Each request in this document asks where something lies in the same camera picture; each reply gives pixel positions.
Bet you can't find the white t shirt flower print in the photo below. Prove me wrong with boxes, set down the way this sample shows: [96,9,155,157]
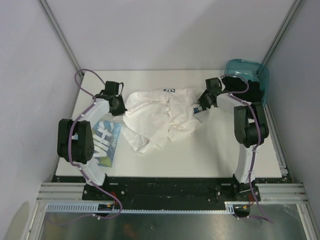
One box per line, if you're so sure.
[121,88,209,153]

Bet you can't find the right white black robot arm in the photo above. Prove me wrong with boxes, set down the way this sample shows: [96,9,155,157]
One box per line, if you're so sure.
[193,75,269,201]

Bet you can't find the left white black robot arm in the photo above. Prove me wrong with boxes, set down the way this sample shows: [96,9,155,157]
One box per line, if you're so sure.
[57,81,127,200]

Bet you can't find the black t shirt in bin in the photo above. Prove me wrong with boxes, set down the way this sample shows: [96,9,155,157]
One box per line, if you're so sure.
[221,76,263,103]

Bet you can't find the folded blue printed t shirt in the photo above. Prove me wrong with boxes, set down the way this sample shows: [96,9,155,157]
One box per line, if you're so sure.
[91,120,122,168]

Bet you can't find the teal plastic bin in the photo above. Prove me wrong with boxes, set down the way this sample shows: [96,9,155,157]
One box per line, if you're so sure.
[224,59,269,107]

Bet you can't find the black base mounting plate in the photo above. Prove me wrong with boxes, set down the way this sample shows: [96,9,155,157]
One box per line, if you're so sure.
[82,176,261,202]

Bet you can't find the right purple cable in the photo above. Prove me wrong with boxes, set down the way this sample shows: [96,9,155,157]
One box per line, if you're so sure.
[224,73,263,201]

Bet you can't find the purple cable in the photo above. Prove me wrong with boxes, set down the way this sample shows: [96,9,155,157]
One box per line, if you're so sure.
[224,73,263,201]
[67,68,123,208]

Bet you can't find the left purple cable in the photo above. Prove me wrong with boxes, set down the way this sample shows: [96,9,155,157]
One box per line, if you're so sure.
[67,68,123,208]

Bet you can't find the grey slotted cable duct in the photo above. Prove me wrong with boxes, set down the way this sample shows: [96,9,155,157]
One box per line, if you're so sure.
[44,201,236,215]

